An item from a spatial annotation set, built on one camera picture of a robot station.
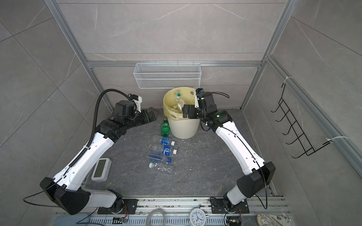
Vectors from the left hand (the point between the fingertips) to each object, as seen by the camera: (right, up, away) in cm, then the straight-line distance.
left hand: (153, 110), depth 72 cm
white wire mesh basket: (+1, +27, +29) cm, 39 cm away
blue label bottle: (+5, -25, +16) cm, 30 cm away
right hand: (+19, +2, +4) cm, 19 cm away
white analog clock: (+22, -53, -4) cm, 58 cm away
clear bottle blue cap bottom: (-2, -28, +14) cm, 32 cm away
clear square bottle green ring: (+13, +6, +20) cm, 25 cm away
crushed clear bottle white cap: (+2, -34, +12) cm, 36 cm away
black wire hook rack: (+71, -11, -6) cm, 72 cm away
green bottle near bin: (+2, -13, +32) cm, 34 cm away
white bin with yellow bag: (+9, +9, +23) cm, 26 cm away
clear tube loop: (0, -54, +2) cm, 54 cm away
